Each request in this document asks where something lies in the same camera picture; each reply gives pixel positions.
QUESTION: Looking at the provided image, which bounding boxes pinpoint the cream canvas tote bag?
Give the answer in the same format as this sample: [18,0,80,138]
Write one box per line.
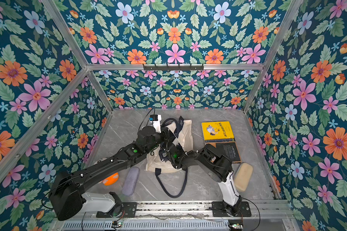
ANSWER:
[145,116,194,199]

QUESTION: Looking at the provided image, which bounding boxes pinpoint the yellow spine book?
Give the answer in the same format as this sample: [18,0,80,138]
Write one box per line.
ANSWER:
[201,121,235,143]

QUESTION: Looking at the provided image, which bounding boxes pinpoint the brown cover book barcode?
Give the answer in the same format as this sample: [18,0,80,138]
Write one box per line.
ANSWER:
[209,141,242,164]

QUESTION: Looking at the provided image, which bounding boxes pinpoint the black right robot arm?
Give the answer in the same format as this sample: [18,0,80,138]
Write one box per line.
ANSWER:
[155,142,242,217]

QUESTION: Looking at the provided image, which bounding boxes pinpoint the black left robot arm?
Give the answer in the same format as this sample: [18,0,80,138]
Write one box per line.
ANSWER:
[49,127,175,221]

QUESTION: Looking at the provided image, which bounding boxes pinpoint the purple pouch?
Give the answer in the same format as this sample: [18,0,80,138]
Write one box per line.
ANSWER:
[122,167,140,196]

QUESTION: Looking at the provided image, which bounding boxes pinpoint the plush doll toy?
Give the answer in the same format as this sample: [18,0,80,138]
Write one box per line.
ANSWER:
[102,173,119,186]

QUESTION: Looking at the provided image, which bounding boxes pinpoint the beige pouch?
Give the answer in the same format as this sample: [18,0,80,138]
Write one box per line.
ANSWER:
[234,163,253,192]

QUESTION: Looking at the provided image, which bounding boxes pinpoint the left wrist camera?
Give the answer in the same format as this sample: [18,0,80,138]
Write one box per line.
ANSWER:
[149,114,162,133]

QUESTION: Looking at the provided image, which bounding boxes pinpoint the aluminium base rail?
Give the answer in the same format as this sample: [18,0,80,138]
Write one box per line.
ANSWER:
[51,200,300,231]

